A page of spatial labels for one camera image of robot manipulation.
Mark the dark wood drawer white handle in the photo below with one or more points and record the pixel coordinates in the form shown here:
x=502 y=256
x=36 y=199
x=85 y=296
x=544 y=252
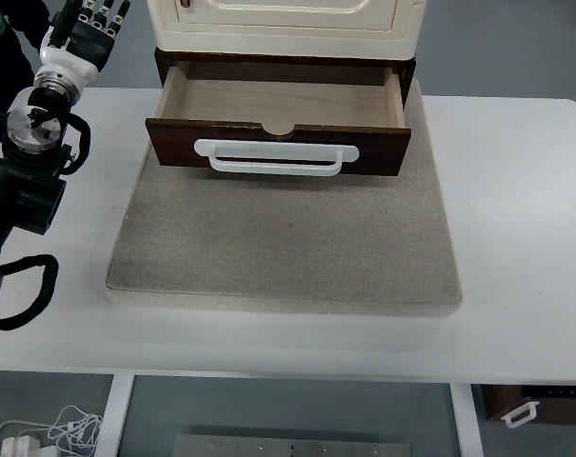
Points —
x=283 y=104

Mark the dark wood cabinet base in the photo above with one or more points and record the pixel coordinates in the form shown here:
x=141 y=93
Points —
x=287 y=59

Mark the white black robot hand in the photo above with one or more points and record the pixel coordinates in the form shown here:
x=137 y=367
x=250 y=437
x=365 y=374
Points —
x=77 y=46

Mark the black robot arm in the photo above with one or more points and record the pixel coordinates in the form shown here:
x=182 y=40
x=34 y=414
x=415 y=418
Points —
x=40 y=143

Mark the beige fabric pad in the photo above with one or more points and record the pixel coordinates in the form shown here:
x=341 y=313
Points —
x=348 y=244

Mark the white right table leg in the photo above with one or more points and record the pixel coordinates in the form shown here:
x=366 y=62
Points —
x=466 y=422

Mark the white left table leg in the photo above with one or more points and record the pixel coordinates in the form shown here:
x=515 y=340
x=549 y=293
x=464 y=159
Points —
x=114 y=417

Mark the white power adapter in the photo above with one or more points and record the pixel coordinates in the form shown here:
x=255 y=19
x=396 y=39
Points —
x=24 y=446

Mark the spare dark wood drawer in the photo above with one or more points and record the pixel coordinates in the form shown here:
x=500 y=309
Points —
x=517 y=405

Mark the white table leg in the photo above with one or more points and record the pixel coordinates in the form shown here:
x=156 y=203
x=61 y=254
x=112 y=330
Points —
x=114 y=417
x=466 y=422

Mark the cream upper cabinet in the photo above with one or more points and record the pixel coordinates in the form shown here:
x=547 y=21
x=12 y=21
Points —
x=360 y=29

